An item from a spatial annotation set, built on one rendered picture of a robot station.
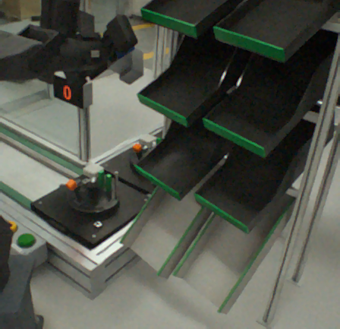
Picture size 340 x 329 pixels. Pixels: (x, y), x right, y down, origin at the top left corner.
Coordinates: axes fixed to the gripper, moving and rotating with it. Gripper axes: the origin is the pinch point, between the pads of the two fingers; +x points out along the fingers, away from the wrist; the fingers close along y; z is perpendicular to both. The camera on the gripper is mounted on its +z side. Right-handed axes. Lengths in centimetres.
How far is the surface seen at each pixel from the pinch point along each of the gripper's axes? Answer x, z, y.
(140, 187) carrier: 26.7, -25.3, 32.2
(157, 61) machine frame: 118, 32, 70
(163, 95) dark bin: 1.5, -12.2, -5.4
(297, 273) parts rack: 35, -63, 2
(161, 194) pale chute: 10.7, -29.5, 13.0
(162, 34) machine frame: 117, 41, 59
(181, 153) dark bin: 8.4, -23.3, 1.5
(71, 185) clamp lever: 3.3, -18.4, 31.7
